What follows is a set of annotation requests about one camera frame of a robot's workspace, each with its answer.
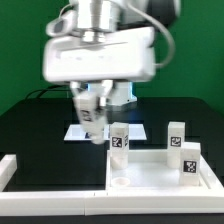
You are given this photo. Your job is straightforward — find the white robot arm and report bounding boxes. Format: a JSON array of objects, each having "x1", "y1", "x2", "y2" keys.
[{"x1": 43, "y1": 0, "x2": 181, "y2": 110}]

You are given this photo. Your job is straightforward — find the black cables on table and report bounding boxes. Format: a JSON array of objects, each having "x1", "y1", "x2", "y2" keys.
[{"x1": 24, "y1": 84, "x2": 73, "y2": 100}]

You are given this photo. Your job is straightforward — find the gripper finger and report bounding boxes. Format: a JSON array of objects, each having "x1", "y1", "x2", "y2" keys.
[
  {"x1": 99, "y1": 80, "x2": 113, "y2": 107},
  {"x1": 69, "y1": 81, "x2": 81, "y2": 98}
]

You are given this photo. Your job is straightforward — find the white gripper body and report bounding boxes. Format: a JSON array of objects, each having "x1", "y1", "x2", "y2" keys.
[{"x1": 43, "y1": 10, "x2": 155, "y2": 83}]

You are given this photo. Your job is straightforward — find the white square table top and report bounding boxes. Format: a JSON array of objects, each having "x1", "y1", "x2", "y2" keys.
[{"x1": 106, "y1": 149, "x2": 223, "y2": 190}]

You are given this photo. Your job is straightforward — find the white U-shaped border fence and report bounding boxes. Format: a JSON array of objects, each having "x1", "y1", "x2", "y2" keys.
[{"x1": 0, "y1": 154, "x2": 224, "y2": 216}]

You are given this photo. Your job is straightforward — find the white fiducial marker plate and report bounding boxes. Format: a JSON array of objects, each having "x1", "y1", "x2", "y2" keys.
[{"x1": 64, "y1": 124, "x2": 147, "y2": 141}]

